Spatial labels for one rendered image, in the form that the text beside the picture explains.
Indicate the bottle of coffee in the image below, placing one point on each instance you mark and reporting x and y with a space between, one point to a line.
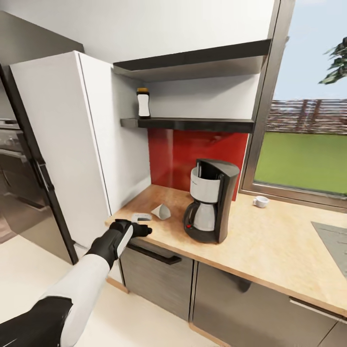
143 96

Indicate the coffee cup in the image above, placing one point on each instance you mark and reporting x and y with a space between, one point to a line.
261 201

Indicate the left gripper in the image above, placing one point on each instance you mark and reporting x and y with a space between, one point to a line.
141 230

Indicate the drop in sink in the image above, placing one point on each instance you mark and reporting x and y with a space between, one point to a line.
335 240

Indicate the countertop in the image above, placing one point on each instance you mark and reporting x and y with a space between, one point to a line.
275 246

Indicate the fixed window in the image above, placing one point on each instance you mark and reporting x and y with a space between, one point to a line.
297 152

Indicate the paper coffee filter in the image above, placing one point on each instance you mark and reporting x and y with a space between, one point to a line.
162 212

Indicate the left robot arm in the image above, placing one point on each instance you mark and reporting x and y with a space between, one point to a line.
59 317

